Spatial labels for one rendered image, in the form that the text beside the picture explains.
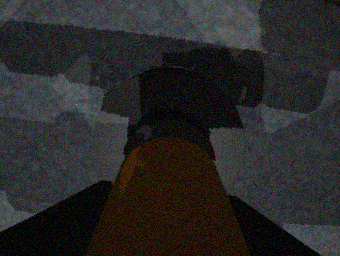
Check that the orange knob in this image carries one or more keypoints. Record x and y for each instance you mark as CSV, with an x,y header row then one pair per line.
x,y
168,200

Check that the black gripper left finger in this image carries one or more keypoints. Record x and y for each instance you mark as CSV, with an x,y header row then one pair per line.
x,y
64,229

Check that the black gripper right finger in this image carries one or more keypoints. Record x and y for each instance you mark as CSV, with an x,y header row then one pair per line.
x,y
262,236

